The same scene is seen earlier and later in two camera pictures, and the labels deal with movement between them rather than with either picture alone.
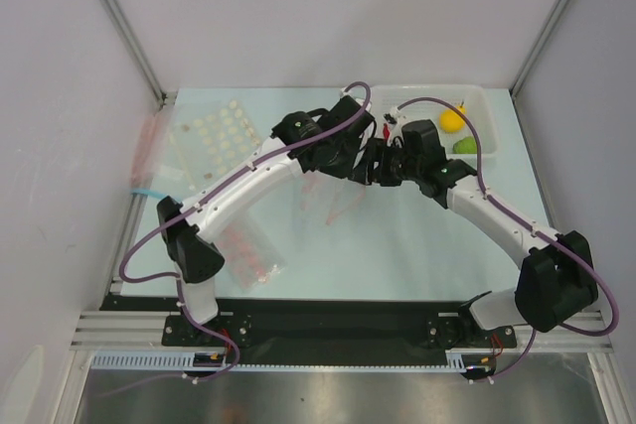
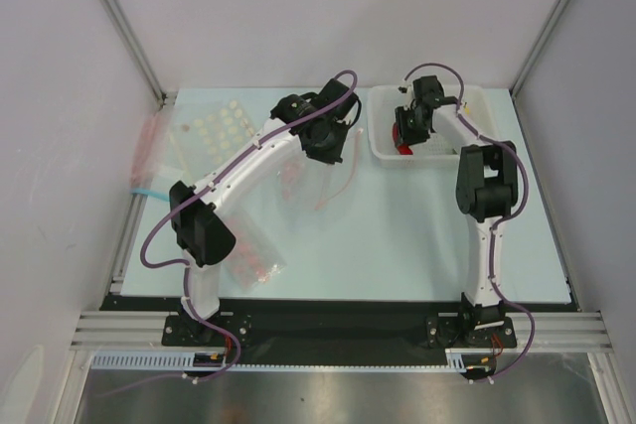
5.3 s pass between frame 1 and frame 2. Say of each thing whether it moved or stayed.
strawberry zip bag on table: stayed
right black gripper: moved
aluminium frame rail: stayed
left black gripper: moved
